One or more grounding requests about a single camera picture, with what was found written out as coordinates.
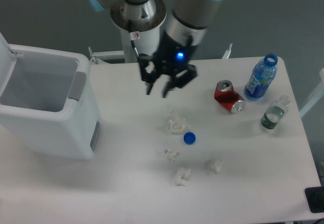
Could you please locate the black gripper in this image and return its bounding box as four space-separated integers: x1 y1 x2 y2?
138 32 197 98

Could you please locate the white trash can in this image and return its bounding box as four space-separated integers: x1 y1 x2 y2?
1 38 101 160

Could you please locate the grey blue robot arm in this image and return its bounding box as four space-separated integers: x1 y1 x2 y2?
92 0 223 97

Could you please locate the crushed red soda can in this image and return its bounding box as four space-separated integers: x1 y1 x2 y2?
214 80 245 114

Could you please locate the crumpled white tissue top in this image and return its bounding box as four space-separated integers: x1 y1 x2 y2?
169 117 187 134

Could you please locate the crumpled white tissue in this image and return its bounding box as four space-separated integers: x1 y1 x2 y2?
169 117 187 134
174 167 191 186
207 159 223 174
165 149 180 161

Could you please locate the blue bottle cap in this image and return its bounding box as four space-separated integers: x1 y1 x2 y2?
183 132 196 145

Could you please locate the crumpled white tissue left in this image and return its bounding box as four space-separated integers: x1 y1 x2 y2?
165 149 180 161

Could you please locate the crumpled white tissue bottom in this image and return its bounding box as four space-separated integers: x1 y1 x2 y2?
174 167 191 186

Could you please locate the crumpled white tissue right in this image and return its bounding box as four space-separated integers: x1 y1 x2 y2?
207 159 223 174

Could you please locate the blue plastic drink bottle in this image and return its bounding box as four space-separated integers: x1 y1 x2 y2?
244 53 278 100

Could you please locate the clear green label bottle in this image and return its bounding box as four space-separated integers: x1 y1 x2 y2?
260 95 290 130

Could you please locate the black device at edge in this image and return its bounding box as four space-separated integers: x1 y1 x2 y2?
305 186 323 213

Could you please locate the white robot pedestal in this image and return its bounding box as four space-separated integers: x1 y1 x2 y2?
88 27 160 64

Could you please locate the black cable on pedestal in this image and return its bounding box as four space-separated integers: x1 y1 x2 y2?
128 20 142 57

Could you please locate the white frame at right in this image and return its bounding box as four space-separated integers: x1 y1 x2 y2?
299 68 323 118

